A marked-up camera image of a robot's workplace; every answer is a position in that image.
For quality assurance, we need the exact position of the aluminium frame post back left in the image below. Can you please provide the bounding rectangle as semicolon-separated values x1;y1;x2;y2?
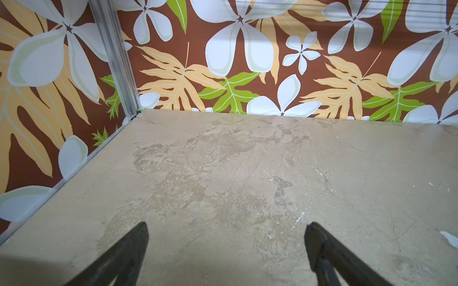
89;0;140;120

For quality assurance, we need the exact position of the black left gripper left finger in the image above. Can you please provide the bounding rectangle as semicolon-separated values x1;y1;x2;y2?
66;222;149;286

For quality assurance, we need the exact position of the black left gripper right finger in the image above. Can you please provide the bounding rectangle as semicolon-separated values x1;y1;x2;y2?
304;222;391;286

